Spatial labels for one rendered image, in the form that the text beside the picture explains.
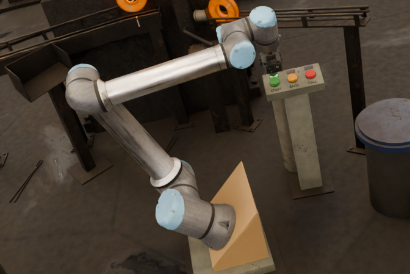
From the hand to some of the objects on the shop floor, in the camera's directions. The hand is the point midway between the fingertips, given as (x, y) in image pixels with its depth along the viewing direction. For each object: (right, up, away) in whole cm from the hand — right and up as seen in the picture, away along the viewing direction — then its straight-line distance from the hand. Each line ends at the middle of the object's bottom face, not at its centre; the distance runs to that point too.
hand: (273, 72), depth 241 cm
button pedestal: (+22, -50, +39) cm, 67 cm away
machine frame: (-48, +4, +141) cm, 149 cm away
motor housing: (-14, -22, +91) cm, 95 cm away
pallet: (-34, +96, +264) cm, 283 cm away
